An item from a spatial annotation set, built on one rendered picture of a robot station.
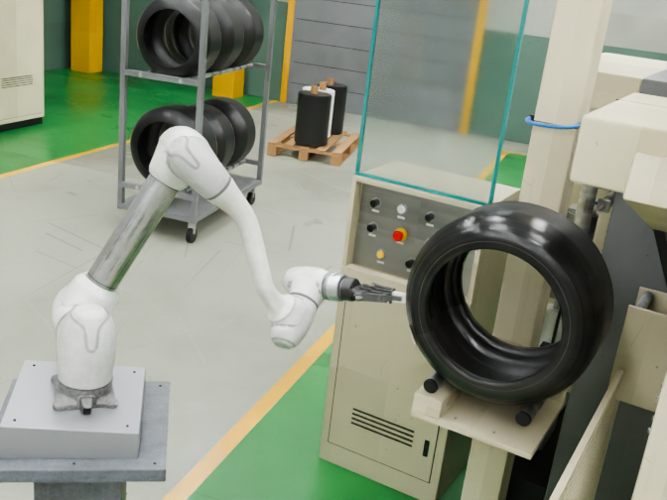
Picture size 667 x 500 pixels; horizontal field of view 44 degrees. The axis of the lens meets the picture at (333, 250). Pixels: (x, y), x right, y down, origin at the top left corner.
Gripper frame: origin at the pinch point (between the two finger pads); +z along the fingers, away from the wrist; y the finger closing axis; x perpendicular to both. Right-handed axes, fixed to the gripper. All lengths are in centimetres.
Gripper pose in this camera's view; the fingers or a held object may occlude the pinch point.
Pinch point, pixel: (403, 298)
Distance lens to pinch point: 249.3
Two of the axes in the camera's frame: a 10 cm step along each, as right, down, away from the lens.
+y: 4.8, -2.4, 8.4
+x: 0.1, 9.6, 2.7
